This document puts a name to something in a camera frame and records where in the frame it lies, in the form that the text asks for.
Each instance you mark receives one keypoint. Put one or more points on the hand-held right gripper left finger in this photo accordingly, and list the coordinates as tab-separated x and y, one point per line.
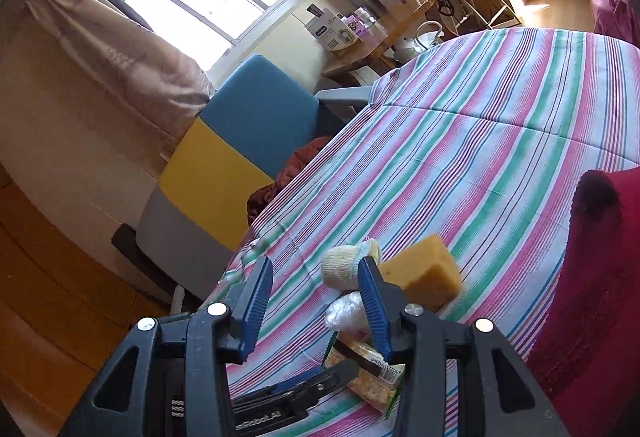
255	307

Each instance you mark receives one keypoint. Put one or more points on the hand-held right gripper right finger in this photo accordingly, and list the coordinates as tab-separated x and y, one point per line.
375	312

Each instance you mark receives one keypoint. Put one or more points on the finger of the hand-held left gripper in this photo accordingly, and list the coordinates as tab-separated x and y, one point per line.
360	356

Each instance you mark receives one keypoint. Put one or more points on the cracker packet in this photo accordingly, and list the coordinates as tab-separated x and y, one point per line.
372	392

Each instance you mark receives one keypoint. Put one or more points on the cream knit sock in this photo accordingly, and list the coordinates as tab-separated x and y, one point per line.
340	264

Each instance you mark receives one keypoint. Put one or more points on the yellow sponge block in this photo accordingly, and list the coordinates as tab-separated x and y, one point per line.
425	272

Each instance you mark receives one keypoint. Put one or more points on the clear plastic bag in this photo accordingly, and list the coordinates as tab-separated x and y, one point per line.
345	312

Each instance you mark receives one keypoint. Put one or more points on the brown red cloth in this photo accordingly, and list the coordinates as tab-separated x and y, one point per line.
295	172

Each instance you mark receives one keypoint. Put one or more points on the grey yellow blue chair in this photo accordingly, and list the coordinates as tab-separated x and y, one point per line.
215	167

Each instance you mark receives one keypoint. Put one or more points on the dark red cloth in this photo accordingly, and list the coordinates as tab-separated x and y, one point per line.
590	292

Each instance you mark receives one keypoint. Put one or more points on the striped bed sheet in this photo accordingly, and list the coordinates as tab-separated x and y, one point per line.
475	117

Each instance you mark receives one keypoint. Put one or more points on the wooden desk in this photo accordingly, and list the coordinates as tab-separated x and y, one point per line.
365	52

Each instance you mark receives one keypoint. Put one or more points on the white kettle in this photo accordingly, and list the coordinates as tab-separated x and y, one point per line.
415	47

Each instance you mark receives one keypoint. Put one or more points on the beige patterned curtain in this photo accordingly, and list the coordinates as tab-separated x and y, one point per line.
125	57

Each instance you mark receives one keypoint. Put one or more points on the white printed box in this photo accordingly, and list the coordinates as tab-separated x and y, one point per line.
330	32

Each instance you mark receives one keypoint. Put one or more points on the purple printed box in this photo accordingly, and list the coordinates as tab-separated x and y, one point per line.
362	24

